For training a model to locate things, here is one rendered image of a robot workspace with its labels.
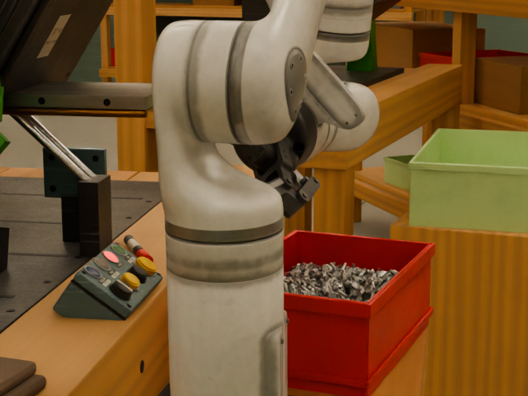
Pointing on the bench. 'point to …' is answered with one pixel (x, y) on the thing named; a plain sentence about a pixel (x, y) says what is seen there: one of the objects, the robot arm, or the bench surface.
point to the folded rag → (20, 378)
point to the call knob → (122, 288)
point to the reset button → (130, 280)
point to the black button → (138, 272)
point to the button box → (104, 290)
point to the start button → (146, 265)
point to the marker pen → (136, 247)
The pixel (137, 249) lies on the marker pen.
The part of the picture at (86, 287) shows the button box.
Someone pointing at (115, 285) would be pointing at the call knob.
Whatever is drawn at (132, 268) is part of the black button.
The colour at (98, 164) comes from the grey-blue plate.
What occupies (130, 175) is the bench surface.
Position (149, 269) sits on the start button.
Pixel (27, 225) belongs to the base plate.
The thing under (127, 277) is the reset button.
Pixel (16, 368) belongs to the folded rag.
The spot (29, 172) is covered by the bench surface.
